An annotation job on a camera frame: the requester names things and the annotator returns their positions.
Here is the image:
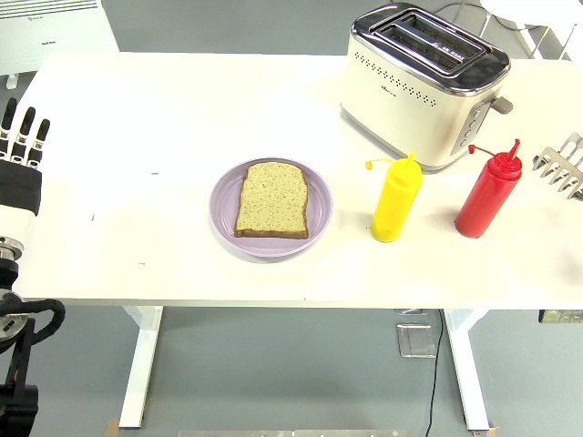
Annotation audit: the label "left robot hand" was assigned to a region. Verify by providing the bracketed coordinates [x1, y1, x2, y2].
[0, 97, 52, 242]

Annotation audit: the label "red squeeze bottle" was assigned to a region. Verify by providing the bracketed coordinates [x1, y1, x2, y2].
[453, 138, 523, 239]

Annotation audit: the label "bread slice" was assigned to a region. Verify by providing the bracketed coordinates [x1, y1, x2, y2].
[233, 161, 311, 240]

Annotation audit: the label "white heater appliance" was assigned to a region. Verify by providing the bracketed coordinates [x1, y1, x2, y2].
[0, 0, 120, 90]

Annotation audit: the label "white table leg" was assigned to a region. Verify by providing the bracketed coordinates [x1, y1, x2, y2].
[444, 308, 492, 432]
[117, 305, 165, 430]

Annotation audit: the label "purple round plate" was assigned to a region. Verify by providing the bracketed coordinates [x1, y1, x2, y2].
[208, 157, 334, 259]

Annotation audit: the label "yellow squeeze bottle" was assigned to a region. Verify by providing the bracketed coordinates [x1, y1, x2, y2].
[363, 150, 424, 244]

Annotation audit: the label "cream two-slot toaster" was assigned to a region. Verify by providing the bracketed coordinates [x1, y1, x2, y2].
[339, 2, 515, 174]

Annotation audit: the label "metal toast rack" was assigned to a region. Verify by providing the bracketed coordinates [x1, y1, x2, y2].
[531, 132, 583, 201]

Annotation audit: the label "white round background table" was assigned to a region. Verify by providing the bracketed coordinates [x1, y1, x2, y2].
[477, 0, 583, 61]

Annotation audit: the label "black floor cable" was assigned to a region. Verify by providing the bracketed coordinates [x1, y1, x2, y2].
[423, 309, 446, 437]

